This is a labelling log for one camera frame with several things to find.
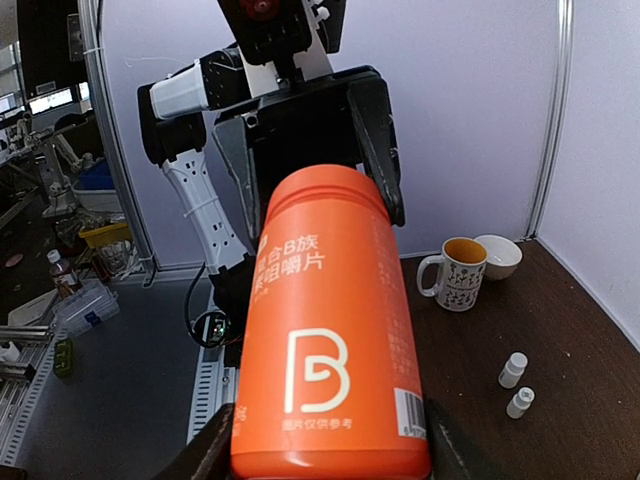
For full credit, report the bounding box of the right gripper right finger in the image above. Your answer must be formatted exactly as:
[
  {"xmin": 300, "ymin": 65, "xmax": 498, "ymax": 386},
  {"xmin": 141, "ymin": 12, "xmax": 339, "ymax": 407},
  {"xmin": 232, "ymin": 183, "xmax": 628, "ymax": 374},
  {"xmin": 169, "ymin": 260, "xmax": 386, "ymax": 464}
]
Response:
[{"xmin": 425, "ymin": 399, "xmax": 500, "ymax": 479}]

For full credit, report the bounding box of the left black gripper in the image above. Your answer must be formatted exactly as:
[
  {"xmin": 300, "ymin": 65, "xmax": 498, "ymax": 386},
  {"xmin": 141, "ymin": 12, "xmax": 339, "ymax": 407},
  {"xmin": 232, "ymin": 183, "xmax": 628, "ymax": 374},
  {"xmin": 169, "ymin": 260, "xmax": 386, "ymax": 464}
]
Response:
[{"xmin": 212, "ymin": 66, "xmax": 406, "ymax": 249}]

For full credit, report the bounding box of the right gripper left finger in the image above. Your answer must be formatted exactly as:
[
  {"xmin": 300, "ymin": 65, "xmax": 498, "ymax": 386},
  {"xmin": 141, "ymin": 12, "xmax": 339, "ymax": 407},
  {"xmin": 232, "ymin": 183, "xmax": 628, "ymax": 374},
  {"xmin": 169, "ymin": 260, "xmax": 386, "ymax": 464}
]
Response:
[{"xmin": 154, "ymin": 403, "xmax": 235, "ymax": 480}]

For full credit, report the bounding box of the shorter small white bottle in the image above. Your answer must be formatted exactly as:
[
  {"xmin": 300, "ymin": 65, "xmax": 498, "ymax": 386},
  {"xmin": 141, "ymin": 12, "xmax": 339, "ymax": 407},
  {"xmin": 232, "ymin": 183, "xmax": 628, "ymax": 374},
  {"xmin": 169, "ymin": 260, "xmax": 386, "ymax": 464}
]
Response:
[{"xmin": 506, "ymin": 387, "xmax": 535, "ymax": 420}]

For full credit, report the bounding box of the orange pill bottle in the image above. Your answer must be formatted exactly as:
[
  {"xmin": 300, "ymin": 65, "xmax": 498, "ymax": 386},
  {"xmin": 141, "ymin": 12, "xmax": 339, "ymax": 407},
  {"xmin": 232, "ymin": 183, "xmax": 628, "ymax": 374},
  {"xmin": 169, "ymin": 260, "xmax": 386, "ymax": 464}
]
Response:
[{"xmin": 231, "ymin": 165, "xmax": 432, "ymax": 479}]

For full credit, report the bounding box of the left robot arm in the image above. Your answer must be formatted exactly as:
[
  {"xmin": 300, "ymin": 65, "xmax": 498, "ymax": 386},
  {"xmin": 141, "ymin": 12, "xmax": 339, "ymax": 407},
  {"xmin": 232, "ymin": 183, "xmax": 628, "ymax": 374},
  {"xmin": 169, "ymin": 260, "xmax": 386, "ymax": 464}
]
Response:
[{"xmin": 138, "ymin": 45, "xmax": 406, "ymax": 285}]

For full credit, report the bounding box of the taller small white bottle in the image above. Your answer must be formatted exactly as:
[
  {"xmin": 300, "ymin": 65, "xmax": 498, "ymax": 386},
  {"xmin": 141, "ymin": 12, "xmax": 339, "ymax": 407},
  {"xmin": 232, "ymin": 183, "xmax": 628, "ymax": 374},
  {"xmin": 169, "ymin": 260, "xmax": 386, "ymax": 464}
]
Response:
[{"xmin": 498, "ymin": 352, "xmax": 528, "ymax": 389}]

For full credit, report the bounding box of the white floral mug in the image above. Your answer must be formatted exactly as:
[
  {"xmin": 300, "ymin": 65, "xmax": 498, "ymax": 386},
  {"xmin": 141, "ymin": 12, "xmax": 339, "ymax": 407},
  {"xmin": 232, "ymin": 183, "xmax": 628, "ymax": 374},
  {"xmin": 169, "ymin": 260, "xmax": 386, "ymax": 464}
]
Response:
[{"xmin": 416, "ymin": 237, "xmax": 488, "ymax": 313}]

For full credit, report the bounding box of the plain white bowl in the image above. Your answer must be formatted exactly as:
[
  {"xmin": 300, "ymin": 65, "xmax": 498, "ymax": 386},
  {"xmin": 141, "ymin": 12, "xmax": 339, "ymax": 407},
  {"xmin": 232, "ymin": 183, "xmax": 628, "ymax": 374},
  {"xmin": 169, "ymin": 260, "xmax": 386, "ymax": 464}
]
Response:
[{"xmin": 474, "ymin": 234, "xmax": 523, "ymax": 281}]

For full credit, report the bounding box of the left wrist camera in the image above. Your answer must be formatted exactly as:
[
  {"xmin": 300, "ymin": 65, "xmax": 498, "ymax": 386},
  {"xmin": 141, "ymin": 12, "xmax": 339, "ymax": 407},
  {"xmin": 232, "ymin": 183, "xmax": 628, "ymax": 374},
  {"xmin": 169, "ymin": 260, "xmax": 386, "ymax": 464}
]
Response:
[{"xmin": 219, "ymin": 0, "xmax": 346, "ymax": 97}]

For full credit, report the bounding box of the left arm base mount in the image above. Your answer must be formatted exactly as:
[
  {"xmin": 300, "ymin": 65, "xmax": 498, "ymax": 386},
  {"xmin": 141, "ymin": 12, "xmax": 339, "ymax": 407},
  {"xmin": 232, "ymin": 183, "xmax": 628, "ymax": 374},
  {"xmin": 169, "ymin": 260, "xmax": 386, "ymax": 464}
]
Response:
[{"xmin": 183, "ymin": 254, "xmax": 256, "ymax": 368}]

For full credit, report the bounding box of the left aluminium frame post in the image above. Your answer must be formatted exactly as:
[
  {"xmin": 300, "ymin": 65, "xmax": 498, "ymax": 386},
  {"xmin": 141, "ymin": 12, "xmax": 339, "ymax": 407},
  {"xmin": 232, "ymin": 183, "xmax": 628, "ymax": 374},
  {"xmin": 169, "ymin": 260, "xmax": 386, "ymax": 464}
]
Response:
[{"xmin": 524, "ymin": 0, "xmax": 575, "ymax": 241}]

